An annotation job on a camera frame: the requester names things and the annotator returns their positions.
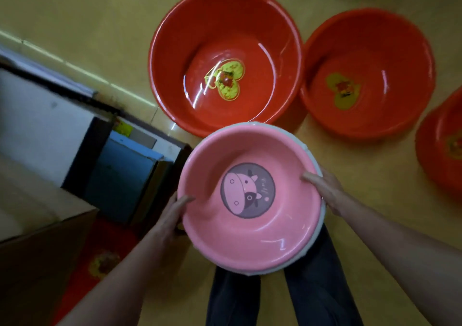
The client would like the person's left hand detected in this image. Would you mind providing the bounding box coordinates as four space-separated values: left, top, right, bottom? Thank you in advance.
151 195 196 246

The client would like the person's right hand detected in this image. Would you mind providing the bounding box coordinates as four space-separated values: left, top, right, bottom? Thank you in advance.
301 166 347 217

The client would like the pink basin with cow print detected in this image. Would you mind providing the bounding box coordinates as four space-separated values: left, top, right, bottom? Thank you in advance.
177 124 324 273

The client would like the person's left forearm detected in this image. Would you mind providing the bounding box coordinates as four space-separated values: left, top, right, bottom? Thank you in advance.
57 228 173 326

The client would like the person's right forearm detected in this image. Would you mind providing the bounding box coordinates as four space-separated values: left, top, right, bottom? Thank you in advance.
335 191 462 326

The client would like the blue box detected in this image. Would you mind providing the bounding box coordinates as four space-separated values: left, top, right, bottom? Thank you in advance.
84 131 173 226

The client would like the yellow sticker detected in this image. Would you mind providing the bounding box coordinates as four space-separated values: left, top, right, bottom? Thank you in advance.
113 119 134 137

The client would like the red basin with heart sticker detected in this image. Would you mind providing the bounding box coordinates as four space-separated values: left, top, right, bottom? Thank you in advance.
51 217 141 326
148 0 304 138
415 87 462 200
299 8 436 141

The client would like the person's left trouser leg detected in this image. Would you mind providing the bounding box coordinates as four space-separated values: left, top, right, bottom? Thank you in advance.
205 265 261 326

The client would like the person's trouser leg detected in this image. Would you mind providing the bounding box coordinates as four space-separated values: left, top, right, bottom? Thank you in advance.
283 224 364 326
205 265 261 326

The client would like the person's right trouser leg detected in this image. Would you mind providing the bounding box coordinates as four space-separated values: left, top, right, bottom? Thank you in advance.
283 224 364 326

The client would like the brown wooden table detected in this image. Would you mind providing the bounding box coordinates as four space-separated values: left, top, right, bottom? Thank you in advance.
0 154 99 326

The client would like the white cabinet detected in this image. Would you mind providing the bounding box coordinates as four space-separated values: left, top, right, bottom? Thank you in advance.
0 67 113 190

